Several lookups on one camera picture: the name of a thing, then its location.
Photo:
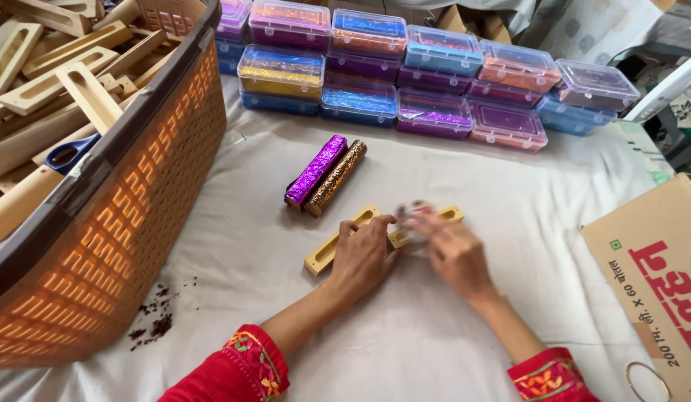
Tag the person's left hand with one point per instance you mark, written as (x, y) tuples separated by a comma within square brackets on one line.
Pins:
[(359, 259)]

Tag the person's right hand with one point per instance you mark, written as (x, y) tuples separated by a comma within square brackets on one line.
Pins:
[(457, 259)]

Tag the person's right fingers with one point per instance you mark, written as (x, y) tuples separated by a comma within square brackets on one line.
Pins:
[(426, 226)]

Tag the silver foil piece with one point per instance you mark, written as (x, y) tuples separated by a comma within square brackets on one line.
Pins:
[(408, 211)]

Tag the yellow wooden slotted mould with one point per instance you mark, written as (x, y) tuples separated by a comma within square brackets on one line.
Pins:
[(452, 213), (334, 245)]

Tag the copper foil wrapped bar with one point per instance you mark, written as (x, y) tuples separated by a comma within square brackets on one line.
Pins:
[(337, 178)]

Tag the white table cloth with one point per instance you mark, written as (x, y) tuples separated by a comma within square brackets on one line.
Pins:
[(434, 335)]

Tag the purple foil wrapped bar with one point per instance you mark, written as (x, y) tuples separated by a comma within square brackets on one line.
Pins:
[(316, 170)]

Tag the stack of coloured plastic boxes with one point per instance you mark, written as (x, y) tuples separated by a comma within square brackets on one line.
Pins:
[(379, 78)]

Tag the person's red right sleeve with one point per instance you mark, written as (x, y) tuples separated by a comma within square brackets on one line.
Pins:
[(549, 379)]

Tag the person's red sleeve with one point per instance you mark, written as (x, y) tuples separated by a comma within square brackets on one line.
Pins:
[(549, 379), (233, 371)]

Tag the brown cardboard piece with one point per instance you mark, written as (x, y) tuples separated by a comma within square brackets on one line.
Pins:
[(462, 22)]

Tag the green patterned sheet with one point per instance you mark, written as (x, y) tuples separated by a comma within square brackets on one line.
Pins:
[(649, 162)]

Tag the brown cardboard carton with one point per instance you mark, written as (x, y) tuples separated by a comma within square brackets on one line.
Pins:
[(658, 279)]

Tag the person's red left sleeve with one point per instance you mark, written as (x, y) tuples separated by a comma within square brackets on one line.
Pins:
[(233, 371)]

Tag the thin metal bangle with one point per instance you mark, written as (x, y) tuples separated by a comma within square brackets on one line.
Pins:
[(630, 377)]

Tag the grey patterned fabric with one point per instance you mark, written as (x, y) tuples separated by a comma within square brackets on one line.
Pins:
[(596, 28)]

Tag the white plastic chair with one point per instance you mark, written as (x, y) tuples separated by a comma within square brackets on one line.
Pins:
[(666, 89)]

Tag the dark brown crumbs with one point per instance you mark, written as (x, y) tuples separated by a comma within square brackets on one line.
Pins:
[(158, 324)]

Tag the orange woven plastic basket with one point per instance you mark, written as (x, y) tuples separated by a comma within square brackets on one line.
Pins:
[(127, 234)]

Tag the pile of wooden moulds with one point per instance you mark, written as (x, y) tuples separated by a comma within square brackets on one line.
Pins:
[(49, 72)]

